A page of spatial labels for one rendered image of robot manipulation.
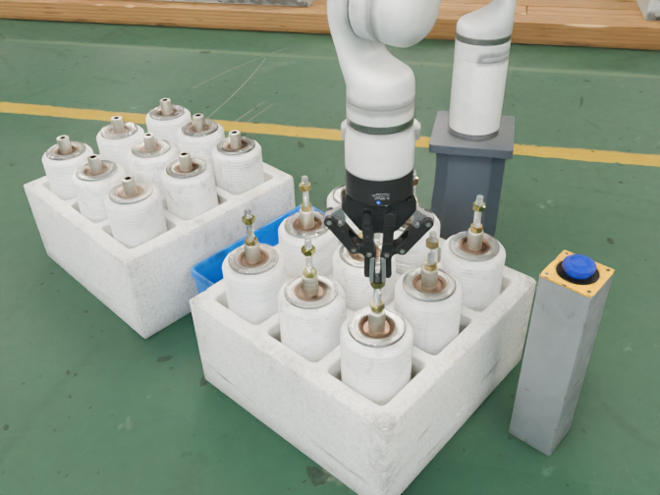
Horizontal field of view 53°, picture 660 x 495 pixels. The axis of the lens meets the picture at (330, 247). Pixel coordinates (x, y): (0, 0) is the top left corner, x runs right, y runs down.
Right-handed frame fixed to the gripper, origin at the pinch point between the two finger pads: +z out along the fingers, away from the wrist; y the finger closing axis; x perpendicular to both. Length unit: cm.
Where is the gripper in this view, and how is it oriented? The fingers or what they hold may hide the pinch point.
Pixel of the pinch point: (377, 265)
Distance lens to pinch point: 80.3
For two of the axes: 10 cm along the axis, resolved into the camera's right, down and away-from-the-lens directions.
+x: 0.8, -5.9, 8.0
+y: 10.0, 0.2, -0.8
